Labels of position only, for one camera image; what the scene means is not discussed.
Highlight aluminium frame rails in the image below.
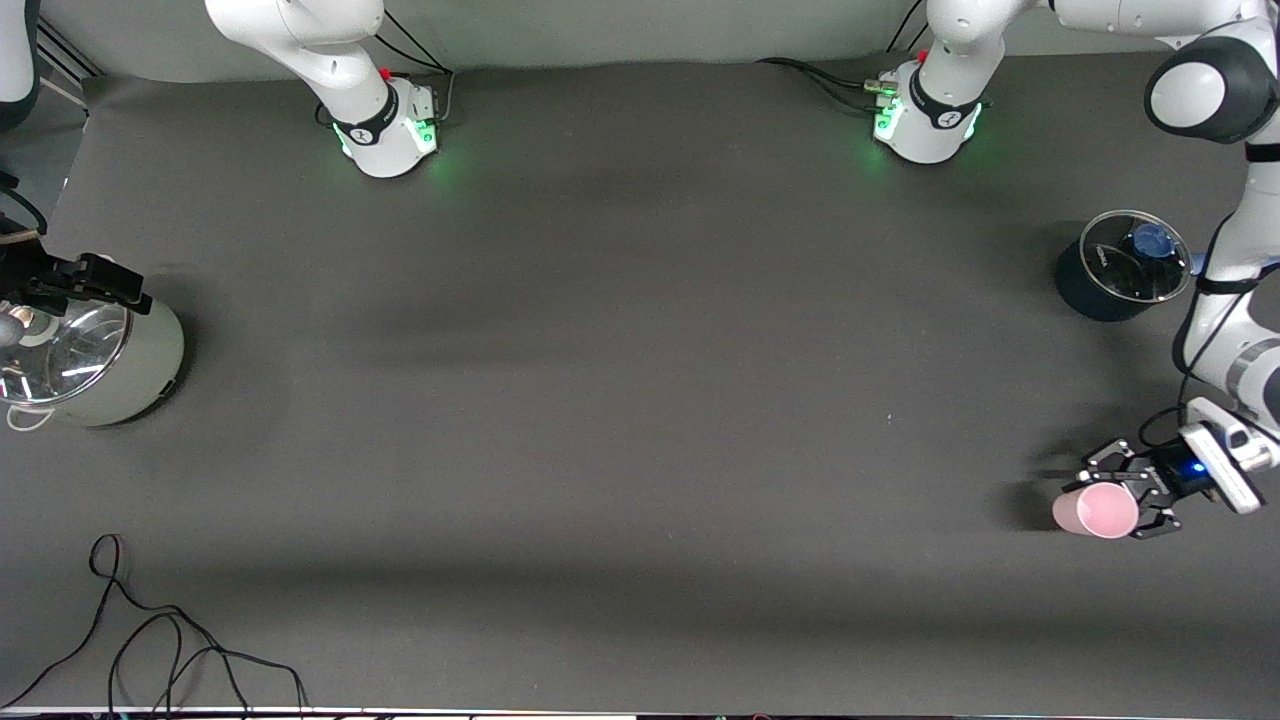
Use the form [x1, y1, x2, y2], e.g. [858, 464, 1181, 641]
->
[40, 22, 106, 116]

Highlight thin black loose cable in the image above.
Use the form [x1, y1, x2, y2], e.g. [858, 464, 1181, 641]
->
[0, 533, 309, 713]

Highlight grey-green cooking pot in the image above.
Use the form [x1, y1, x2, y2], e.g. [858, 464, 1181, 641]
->
[0, 295, 186, 433]

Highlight dark blue saucepan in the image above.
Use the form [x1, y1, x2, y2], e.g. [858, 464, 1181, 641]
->
[1055, 225, 1217, 323]

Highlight glass pot lid grey knob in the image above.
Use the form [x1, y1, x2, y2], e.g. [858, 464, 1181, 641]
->
[0, 300, 134, 409]

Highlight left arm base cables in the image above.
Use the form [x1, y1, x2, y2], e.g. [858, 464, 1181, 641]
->
[755, 20, 933, 113]

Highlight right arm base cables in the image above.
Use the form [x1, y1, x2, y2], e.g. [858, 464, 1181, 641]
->
[318, 8, 458, 129]

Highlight arm wrist cable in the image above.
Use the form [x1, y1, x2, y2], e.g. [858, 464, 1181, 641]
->
[1140, 185, 1263, 451]
[0, 170, 56, 246]

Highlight pink plastic cup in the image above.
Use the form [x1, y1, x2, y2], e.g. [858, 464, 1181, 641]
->
[1052, 482, 1141, 541]

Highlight dark grey table mat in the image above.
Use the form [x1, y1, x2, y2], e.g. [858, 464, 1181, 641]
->
[0, 35, 1280, 716]

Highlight right arm wrist cable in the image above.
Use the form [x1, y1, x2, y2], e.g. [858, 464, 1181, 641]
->
[0, 170, 56, 246]

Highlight left arm wrist cable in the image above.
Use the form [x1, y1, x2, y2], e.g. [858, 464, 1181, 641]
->
[1140, 185, 1263, 451]

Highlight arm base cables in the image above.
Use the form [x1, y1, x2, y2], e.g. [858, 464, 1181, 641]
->
[318, 8, 458, 129]
[755, 20, 933, 113]

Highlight glass lid blue knob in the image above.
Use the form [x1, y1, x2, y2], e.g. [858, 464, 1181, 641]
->
[1080, 209, 1194, 304]

